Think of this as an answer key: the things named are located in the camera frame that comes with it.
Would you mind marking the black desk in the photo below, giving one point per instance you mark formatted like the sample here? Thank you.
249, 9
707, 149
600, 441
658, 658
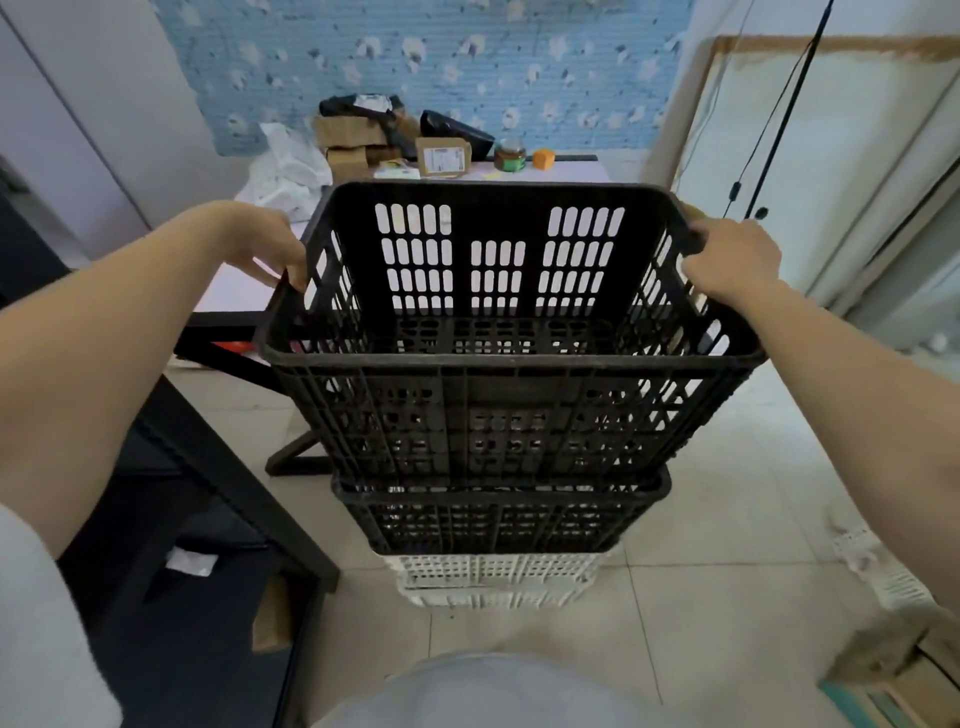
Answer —
225, 469

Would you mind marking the white perforated plastic basket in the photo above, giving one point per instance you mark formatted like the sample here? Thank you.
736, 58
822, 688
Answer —
889, 570

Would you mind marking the small white flat box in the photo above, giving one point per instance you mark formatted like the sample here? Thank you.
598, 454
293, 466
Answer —
396, 172

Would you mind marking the flat black strip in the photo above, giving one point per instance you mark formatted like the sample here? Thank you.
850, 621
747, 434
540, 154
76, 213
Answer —
577, 158

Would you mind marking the brown tape roll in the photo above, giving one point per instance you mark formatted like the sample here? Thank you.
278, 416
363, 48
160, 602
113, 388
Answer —
510, 156

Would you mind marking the glossy black bag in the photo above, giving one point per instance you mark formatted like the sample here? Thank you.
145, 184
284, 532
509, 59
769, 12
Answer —
454, 131

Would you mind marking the person's left hand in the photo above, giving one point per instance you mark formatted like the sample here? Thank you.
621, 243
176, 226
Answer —
251, 236

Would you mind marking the small labelled cardboard box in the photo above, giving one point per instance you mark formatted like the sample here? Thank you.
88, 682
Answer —
442, 157

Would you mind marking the black parcel with white label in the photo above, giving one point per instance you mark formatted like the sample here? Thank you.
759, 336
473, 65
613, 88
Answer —
360, 105

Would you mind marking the person's right fingers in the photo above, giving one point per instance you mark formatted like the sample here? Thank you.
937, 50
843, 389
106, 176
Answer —
696, 262

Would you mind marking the person's grey shirt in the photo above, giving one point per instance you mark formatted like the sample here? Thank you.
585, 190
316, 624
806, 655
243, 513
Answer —
495, 697

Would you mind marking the person's right hand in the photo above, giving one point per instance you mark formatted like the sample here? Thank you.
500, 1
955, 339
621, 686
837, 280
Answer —
735, 259

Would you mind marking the large wood-framed white board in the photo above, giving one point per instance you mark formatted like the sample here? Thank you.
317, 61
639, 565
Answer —
810, 135

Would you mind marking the white plastic bag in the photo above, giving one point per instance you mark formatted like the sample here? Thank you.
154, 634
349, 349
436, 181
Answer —
289, 174

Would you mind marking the person's left forearm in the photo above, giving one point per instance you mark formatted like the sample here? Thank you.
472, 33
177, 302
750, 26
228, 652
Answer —
90, 352

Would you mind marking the white table with black legs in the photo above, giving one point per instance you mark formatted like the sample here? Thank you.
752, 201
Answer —
225, 330

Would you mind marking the person's left fingers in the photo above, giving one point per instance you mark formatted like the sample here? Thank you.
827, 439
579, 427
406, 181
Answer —
294, 268

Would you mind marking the tan cardboard piece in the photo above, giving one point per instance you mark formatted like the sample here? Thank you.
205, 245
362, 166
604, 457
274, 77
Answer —
889, 649

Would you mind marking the person's right forearm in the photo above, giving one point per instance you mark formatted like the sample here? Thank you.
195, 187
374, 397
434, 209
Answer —
847, 390

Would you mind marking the white plastic slotted crate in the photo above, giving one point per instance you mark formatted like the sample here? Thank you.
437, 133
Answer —
495, 596
495, 566

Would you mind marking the small orange block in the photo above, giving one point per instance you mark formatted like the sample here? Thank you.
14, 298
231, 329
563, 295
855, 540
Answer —
544, 159

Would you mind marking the cardboard box under desk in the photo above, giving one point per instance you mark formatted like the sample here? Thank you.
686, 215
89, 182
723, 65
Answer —
271, 615

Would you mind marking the black pole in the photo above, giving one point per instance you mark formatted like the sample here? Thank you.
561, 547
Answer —
791, 124

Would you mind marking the white paper sheet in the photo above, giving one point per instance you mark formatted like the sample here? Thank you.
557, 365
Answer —
191, 561

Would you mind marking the brown cardboard box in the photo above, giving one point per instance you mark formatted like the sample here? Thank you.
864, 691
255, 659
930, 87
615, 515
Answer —
352, 159
349, 131

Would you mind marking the black plastic slotted crate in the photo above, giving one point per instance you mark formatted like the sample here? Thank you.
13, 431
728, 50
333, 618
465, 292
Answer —
510, 362
495, 517

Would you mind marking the small red item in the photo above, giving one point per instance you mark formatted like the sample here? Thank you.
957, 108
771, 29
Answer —
234, 347

